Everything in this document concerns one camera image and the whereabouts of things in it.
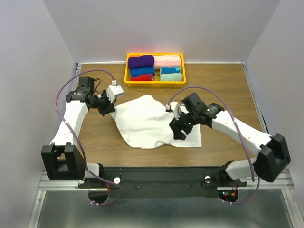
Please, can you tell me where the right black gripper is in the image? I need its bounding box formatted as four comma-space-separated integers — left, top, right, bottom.
169, 109, 199, 141

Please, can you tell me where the white towel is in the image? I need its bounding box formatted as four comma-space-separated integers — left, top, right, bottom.
110, 95, 202, 149

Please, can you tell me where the purple towel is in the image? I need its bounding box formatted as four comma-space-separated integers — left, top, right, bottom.
127, 55, 154, 69

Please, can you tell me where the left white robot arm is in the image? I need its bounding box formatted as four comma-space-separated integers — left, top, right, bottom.
41, 77, 124, 187

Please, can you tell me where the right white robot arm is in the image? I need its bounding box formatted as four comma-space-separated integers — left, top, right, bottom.
165, 93, 291, 185

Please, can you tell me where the yellow plastic basket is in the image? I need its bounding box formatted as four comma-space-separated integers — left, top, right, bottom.
124, 53, 186, 88

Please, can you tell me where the teal mint rolled towel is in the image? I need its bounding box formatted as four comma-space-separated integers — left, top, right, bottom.
160, 67, 183, 81

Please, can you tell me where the blue rolled towel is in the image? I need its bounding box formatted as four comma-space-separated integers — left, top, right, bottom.
130, 67, 155, 77

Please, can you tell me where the red rolled towel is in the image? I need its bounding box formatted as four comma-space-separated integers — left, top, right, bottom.
130, 74, 154, 81

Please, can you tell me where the light pink rolled towel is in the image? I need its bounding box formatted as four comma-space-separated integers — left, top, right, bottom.
153, 55, 182, 69

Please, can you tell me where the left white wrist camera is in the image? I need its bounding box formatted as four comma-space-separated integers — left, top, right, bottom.
106, 80, 124, 103

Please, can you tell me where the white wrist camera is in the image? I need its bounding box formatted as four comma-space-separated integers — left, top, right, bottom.
106, 80, 124, 103
165, 102, 185, 120

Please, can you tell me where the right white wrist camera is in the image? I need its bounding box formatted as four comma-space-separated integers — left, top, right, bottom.
165, 102, 185, 120

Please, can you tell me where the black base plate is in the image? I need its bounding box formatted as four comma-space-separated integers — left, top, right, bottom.
77, 166, 247, 200

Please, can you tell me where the aluminium frame rail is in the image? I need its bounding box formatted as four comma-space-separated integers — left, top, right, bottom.
38, 169, 295, 191

